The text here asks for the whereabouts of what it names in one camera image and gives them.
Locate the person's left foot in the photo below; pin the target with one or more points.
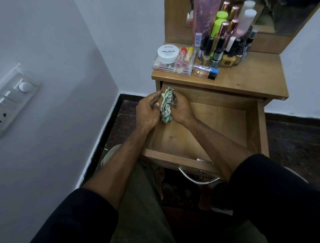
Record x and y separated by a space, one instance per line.
159 182

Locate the yellow square polish bottle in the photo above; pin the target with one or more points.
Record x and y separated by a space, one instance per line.
226 62

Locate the blue-capped lip balm tube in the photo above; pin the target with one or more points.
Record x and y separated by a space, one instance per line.
207 70

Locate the blue polish bottle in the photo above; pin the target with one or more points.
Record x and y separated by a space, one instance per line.
252 35

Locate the wooden drawer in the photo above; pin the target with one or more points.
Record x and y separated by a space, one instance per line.
225 120

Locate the pink perfume bottle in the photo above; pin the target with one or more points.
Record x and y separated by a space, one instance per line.
223 29

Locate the person's right hand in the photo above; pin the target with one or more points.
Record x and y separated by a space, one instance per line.
183 110

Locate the white wall switch panel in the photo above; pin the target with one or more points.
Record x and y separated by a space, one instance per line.
15 100

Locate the red-capped lip balm tube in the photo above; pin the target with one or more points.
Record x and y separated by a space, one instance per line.
180 58

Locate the pink cosmetic lotion tube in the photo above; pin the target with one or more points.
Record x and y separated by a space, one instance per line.
205 20

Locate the person's left forearm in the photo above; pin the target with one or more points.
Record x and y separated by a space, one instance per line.
120 167

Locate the yellow-capped lip balm tube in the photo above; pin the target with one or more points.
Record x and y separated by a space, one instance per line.
188 57

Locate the person's right forearm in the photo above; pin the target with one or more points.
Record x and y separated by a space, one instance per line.
222 150

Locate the person's left hand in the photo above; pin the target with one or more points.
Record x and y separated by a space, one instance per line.
147 114

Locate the person's black sleeve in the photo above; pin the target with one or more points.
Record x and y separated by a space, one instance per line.
275 200
75 217

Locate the silver polish bottle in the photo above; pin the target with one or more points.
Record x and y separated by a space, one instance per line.
217 56

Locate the wooden dressing table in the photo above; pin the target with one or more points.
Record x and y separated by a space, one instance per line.
255 75

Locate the blue-white bottle black cap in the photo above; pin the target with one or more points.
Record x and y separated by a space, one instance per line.
201 50

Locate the gold polish bottle patterned cap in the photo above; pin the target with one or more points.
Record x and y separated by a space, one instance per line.
240 52

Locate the lime green bottle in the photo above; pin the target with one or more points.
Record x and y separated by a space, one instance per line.
217 27

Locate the person's olive green trousers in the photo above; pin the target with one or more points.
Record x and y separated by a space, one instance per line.
140 212

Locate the person's black left sleeve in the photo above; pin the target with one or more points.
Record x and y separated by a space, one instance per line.
75 217

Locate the white-capped dark polish bottle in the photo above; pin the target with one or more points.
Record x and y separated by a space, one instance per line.
230 43

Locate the person's black right sleeve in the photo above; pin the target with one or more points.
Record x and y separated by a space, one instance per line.
275 200

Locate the clear plastic compartment box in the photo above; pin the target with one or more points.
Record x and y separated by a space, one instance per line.
162 68

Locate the dressing table mirror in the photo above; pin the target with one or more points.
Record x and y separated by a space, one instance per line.
295 15

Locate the slim clear perfume bottle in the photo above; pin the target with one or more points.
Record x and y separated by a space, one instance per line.
233 26

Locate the green striped cloth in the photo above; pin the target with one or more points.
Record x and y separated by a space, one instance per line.
166 110

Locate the black-capped clear tube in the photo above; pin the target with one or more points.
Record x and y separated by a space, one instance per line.
203 74

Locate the beige polish bottle black cap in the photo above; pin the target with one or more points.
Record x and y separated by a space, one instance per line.
205 58

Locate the white nail polish remover jar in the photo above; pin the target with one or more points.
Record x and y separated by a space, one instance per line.
168 53

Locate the pink spray bottle white cap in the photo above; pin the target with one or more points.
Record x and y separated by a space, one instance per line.
246 21

